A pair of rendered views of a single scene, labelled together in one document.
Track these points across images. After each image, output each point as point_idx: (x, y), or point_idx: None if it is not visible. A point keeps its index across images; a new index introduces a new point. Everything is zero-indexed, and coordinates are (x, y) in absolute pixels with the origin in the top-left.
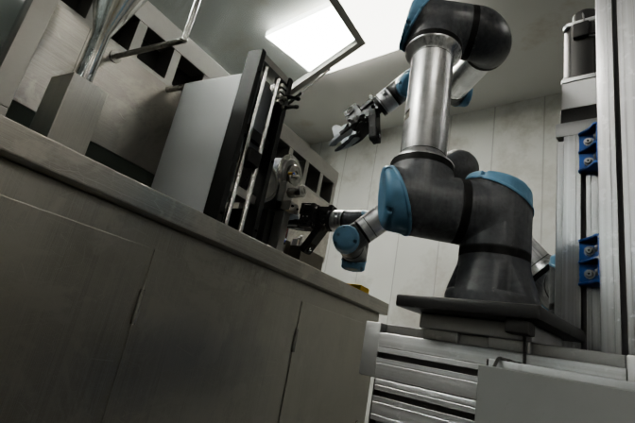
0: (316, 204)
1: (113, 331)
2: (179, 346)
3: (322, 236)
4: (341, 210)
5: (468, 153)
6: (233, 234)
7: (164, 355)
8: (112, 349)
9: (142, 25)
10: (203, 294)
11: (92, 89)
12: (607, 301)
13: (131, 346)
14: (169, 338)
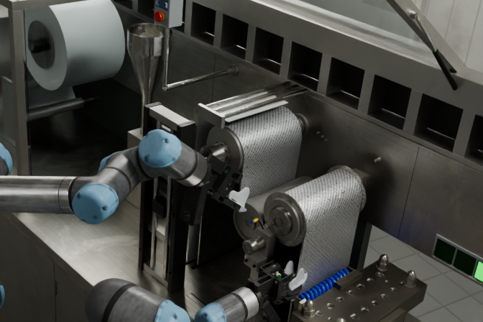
0: (261, 269)
1: (52, 293)
2: (75, 318)
3: (264, 313)
4: (237, 290)
5: (91, 292)
6: (73, 272)
7: (70, 318)
8: (53, 300)
9: (251, 29)
10: (79, 298)
11: (136, 140)
12: None
13: (58, 304)
14: (70, 310)
